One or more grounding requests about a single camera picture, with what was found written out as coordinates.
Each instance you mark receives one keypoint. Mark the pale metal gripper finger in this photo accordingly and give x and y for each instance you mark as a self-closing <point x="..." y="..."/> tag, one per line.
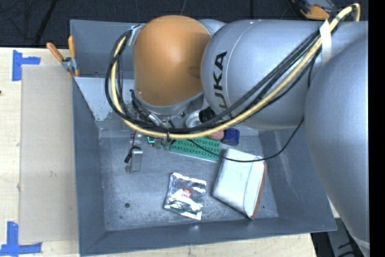
<point x="136" y="138"/>
<point x="137" y="161"/>

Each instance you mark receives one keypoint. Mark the grey metal bin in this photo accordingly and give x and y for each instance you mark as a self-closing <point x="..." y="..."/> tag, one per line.
<point x="141" y="195"/>

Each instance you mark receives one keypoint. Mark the green studded flat block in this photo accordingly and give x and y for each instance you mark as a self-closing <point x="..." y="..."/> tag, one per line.
<point x="207" y="151"/>

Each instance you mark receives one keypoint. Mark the pink rounded object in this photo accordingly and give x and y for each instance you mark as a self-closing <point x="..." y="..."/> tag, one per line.
<point x="217" y="135"/>

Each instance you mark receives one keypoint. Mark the silver foil packet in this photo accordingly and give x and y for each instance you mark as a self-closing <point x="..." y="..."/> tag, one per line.
<point x="186" y="195"/>

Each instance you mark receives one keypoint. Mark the dark blue cylinder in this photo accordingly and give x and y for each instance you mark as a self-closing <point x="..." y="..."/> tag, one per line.
<point x="231" y="136"/>

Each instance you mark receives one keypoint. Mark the white box with brown edge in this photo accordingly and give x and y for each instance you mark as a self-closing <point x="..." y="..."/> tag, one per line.
<point x="237" y="180"/>

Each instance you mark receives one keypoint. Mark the black cylinder on white bracket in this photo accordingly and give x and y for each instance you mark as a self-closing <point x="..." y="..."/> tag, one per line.
<point x="207" y="115"/>

